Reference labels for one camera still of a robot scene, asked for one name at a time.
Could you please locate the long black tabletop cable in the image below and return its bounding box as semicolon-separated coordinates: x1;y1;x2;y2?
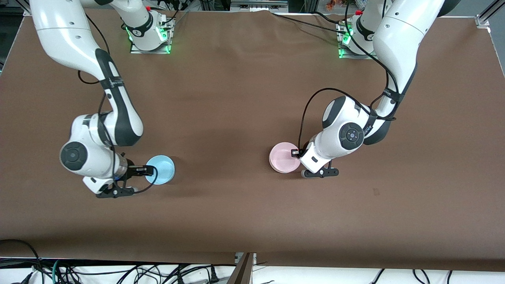
271;13;348;35

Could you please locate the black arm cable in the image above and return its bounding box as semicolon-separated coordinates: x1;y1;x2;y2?
297;0;400;158
77;12;159;194

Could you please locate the blue bowl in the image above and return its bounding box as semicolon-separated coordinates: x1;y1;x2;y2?
145;155;176;185

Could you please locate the thick black floor cable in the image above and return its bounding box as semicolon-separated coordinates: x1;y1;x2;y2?
0;239;42;273

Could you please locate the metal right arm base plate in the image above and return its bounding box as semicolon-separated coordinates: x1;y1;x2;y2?
130;16;175;55

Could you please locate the silver equipment box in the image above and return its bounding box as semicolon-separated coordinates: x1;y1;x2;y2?
230;0;289;13

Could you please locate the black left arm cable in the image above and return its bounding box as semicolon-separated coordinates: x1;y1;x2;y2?
297;0;400;158

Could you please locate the brown table cover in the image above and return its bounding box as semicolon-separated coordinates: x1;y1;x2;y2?
0;8;505;273

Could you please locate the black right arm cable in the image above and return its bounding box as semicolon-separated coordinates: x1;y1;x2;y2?
77;12;159;194

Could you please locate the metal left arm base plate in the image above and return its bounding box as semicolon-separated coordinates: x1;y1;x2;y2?
338;22;375;60

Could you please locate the pink bowl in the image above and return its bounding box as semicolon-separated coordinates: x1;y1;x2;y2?
269;142;302;173

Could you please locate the aluminium frame profile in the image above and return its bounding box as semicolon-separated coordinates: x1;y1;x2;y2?
227;252;257;284

